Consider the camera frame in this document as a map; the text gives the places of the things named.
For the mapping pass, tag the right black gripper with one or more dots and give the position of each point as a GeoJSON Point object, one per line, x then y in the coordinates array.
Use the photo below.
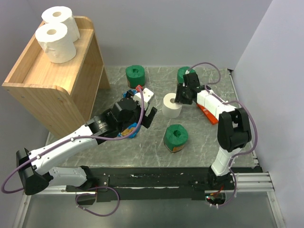
{"type": "Point", "coordinates": [184, 92]}

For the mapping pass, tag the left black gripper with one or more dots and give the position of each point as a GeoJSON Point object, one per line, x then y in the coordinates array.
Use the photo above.
{"type": "Point", "coordinates": [144, 115]}

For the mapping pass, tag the white paper towel roll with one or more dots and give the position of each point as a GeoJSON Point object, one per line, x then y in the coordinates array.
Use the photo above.
{"type": "Point", "coordinates": [56, 42]}
{"type": "Point", "coordinates": [62, 14]}
{"type": "Point", "coordinates": [170, 108]}

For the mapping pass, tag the green roll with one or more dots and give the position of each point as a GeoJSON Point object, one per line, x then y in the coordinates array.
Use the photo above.
{"type": "Point", "coordinates": [175, 138]}
{"type": "Point", "coordinates": [181, 72]}
{"type": "Point", "coordinates": [135, 75]}

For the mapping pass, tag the green roll front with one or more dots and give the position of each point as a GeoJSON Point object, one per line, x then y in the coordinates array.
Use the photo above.
{"type": "Point", "coordinates": [175, 138]}

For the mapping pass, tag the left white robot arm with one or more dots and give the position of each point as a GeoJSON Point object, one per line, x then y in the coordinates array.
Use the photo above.
{"type": "Point", "coordinates": [39, 168]}

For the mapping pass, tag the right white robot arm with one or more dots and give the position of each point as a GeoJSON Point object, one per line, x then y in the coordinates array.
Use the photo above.
{"type": "Point", "coordinates": [233, 123]}

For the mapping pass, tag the wooden shelf unit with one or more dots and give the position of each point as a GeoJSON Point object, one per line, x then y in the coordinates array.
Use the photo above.
{"type": "Point", "coordinates": [60, 96]}

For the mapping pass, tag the blue Lays chips bag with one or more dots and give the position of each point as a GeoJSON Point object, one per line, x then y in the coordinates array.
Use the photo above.
{"type": "Point", "coordinates": [130, 128]}

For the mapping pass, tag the orange razor package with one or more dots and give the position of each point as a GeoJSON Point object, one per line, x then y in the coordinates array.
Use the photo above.
{"type": "Point", "coordinates": [208, 114]}

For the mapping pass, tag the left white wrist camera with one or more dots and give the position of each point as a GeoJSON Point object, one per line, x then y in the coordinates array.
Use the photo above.
{"type": "Point", "coordinates": [147, 96]}

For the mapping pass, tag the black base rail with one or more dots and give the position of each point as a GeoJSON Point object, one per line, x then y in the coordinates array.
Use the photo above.
{"type": "Point", "coordinates": [138, 183]}

